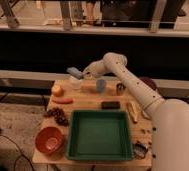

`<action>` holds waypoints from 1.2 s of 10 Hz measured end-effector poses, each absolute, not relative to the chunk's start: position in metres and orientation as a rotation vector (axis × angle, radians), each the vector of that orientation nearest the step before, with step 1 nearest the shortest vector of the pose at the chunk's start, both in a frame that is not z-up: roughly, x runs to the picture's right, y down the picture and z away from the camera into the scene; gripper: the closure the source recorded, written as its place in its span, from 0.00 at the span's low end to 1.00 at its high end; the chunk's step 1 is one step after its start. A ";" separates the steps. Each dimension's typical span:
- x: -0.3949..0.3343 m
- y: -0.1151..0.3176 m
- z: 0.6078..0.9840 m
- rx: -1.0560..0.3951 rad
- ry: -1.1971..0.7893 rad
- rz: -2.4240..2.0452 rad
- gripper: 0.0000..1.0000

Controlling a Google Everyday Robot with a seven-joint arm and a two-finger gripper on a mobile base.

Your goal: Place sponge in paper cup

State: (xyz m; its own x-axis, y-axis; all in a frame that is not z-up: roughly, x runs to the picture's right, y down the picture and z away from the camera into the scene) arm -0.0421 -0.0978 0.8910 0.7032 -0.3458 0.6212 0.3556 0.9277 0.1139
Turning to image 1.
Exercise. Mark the black rectangular block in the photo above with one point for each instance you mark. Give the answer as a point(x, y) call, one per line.
point(110, 105)

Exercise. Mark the white paper cup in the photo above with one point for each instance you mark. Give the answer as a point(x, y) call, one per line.
point(76, 84)

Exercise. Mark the red sausage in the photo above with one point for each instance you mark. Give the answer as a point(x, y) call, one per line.
point(62, 100)

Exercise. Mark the dark grape bunch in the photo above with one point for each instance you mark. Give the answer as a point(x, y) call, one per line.
point(58, 114)

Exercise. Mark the metal cup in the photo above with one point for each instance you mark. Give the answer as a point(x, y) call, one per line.
point(120, 88)

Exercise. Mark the metal clip object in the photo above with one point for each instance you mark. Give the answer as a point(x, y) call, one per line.
point(140, 150)

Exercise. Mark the dark red plate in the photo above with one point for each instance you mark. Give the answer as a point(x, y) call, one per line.
point(149, 82)

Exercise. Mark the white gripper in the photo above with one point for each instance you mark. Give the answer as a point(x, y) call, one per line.
point(89, 73)

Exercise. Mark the yellow banana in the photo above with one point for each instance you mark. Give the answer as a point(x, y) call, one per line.
point(133, 111)

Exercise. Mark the green square tray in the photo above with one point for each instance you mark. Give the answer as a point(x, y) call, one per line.
point(99, 135)

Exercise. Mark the orange bowl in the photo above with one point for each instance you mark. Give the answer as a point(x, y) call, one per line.
point(48, 140)

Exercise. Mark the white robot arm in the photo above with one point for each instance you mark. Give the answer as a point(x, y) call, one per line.
point(170, 117)

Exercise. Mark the wooden board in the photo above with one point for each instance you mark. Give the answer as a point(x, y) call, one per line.
point(88, 99)

